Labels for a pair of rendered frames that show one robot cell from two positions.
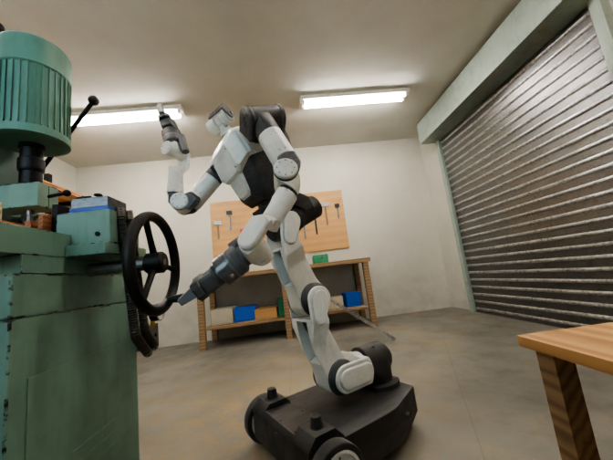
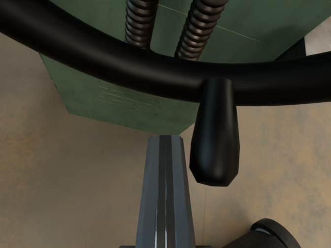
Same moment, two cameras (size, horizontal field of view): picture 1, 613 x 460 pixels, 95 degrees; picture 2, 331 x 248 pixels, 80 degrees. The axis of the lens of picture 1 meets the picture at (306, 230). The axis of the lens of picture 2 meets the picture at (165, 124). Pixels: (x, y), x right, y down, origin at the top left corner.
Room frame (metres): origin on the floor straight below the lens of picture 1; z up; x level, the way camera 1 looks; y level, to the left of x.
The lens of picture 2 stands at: (0.78, 0.35, 0.80)
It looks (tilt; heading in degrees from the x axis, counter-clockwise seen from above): 66 degrees down; 65
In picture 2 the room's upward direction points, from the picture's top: 41 degrees clockwise
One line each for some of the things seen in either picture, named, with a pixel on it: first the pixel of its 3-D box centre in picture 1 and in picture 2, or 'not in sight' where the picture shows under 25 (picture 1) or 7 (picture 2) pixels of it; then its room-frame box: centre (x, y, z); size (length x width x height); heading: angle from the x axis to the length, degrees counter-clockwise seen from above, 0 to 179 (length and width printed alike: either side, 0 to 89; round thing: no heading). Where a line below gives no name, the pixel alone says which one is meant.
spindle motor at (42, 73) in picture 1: (33, 98); not in sight; (0.76, 0.77, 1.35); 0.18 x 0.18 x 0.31
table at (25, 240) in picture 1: (69, 251); not in sight; (0.77, 0.66, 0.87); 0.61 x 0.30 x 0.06; 4
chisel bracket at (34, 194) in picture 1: (23, 202); not in sight; (0.76, 0.79, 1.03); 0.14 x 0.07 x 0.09; 94
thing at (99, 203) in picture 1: (103, 207); not in sight; (0.78, 0.58, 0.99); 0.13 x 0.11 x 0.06; 4
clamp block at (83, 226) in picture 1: (100, 232); not in sight; (0.77, 0.58, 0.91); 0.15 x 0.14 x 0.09; 4
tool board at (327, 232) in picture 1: (279, 224); not in sight; (4.12, 0.39, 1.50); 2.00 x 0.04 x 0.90; 95
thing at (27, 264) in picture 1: (50, 271); not in sight; (0.77, 0.71, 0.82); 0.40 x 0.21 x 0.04; 4
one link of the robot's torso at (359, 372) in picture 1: (342, 371); not in sight; (1.35, -0.08, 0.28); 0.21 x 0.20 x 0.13; 124
